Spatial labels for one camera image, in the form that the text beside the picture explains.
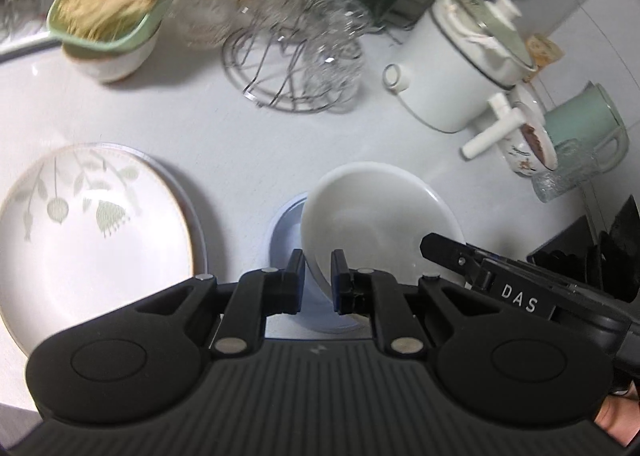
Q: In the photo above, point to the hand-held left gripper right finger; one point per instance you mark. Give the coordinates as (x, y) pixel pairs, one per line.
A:
(339, 286)

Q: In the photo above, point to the yellow sponge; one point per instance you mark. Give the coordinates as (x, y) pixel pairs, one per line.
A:
(542, 50)

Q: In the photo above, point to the green ceramic mug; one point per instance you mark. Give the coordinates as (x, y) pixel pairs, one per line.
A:
(582, 125)

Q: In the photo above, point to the white drip tray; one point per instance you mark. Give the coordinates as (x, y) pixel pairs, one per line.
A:
(20, 48)

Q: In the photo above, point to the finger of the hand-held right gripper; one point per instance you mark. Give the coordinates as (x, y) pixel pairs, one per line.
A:
(450, 253)

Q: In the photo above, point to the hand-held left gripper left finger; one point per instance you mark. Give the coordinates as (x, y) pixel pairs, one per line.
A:
(298, 281)

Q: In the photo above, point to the leaf pattern white plate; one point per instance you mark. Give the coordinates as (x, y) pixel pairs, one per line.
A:
(90, 246)

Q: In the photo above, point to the clear glass mug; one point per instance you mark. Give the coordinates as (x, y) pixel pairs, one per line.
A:
(562, 175)

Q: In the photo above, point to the person's right hand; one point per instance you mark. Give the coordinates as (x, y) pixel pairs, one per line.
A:
(622, 418)

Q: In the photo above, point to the row of upturned glasses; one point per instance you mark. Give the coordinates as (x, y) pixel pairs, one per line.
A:
(25, 0)

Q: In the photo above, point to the light blue plate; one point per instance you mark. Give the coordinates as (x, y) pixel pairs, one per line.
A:
(285, 236)

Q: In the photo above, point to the white bowl with brown rim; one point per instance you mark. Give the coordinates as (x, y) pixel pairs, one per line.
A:
(110, 60)

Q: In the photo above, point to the white patterned mug with lid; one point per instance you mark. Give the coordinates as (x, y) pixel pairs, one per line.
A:
(532, 140)

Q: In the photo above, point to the white electric cooking pot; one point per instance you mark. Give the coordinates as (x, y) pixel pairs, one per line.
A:
(460, 60)

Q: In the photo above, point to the plain white bowl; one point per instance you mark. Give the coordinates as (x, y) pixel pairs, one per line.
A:
(380, 216)

